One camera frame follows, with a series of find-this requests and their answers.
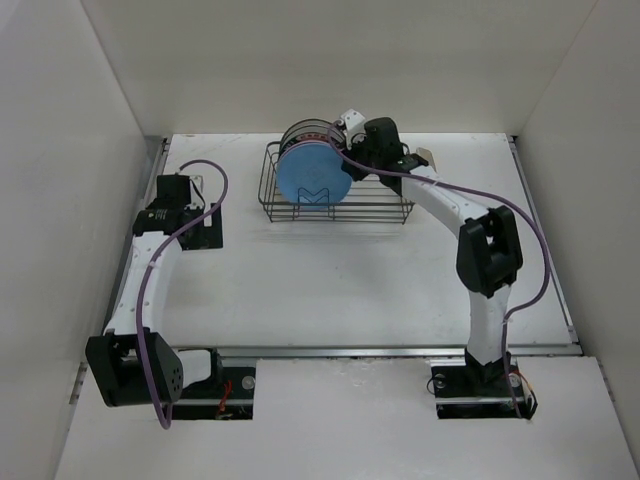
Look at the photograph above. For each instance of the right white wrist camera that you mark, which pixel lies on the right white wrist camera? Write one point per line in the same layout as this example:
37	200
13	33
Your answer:
351	125

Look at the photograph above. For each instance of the patterned ceramic plate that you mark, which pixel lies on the patterned ceramic plate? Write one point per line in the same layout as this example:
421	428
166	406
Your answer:
305	136
317	125

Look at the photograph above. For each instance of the blue plastic plate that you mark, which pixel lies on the blue plastic plate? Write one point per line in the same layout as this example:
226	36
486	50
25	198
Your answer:
311	175

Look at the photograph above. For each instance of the front patterned ceramic plate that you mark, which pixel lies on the front patterned ceramic plate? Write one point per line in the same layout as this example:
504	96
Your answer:
305	136

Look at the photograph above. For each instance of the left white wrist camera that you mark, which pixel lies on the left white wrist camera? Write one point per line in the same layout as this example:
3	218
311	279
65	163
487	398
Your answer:
197	186

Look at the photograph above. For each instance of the grey wire dish rack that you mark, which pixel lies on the grey wire dish rack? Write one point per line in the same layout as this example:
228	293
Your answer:
366	201

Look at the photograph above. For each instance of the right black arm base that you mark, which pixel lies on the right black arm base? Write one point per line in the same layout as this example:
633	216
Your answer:
465	389

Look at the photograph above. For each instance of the rear patterned ceramic plate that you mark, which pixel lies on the rear patterned ceramic plate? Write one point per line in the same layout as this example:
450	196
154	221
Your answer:
317	125

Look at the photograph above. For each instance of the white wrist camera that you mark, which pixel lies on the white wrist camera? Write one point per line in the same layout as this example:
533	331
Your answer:
197	186
351	125

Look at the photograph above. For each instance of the white plastic cutlery holder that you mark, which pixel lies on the white plastic cutlery holder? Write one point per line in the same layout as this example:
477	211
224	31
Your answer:
426	157

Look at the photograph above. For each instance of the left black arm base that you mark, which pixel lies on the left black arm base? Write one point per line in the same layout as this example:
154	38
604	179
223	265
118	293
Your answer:
227	394

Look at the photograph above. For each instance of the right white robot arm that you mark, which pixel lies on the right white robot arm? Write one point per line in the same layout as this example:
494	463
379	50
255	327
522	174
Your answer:
488	247

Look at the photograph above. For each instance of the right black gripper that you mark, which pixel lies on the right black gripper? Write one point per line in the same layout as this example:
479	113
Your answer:
358	140

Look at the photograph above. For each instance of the pink plastic plate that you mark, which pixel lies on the pink plastic plate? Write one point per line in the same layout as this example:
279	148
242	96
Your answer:
286	148

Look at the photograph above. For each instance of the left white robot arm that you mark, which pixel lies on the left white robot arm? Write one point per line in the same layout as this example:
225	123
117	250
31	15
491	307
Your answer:
131	361

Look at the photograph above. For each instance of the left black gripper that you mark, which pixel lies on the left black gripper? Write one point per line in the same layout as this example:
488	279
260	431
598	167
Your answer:
206	238

